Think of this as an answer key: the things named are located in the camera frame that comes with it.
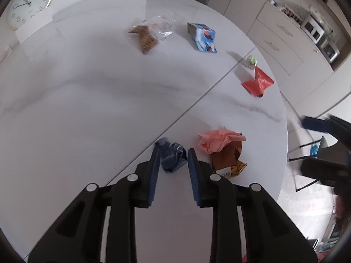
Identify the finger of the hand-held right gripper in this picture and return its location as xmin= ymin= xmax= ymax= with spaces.
xmin=301 ymin=116 xmax=342 ymax=133

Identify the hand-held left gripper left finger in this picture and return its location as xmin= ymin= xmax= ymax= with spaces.
xmin=27 ymin=146 xmax=161 ymax=263

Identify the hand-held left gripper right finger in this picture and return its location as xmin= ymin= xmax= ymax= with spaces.
xmin=187 ymin=147 xmax=319 ymax=263

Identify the dark blue paper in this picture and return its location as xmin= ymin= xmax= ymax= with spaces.
xmin=155 ymin=137 xmax=188 ymax=174

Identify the brown snack box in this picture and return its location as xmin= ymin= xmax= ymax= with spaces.
xmin=210 ymin=140 xmax=248 ymax=180

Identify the pink crumpled paper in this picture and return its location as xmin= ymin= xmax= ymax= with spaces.
xmin=197 ymin=126 xmax=246 ymax=154

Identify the red snack packet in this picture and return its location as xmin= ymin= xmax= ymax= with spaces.
xmin=241 ymin=67 xmax=275 ymax=98

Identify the silver toaster oven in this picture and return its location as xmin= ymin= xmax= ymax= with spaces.
xmin=317 ymin=37 xmax=341 ymax=64

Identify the beige drawer cabinet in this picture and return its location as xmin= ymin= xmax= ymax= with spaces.
xmin=246 ymin=1 xmax=335 ymax=107

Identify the clear snack wrapper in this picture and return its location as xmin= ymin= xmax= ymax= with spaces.
xmin=127 ymin=14 xmax=177 ymax=55

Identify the blue milk carton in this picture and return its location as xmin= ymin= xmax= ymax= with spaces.
xmin=187 ymin=22 xmax=218 ymax=53

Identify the white folded card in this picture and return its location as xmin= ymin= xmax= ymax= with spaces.
xmin=15 ymin=13 xmax=54 ymax=43

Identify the white wire rack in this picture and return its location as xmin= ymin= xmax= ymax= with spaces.
xmin=281 ymin=5 xmax=303 ymax=22

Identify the white round wall clock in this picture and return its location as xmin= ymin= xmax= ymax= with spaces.
xmin=5 ymin=0 xmax=54 ymax=30

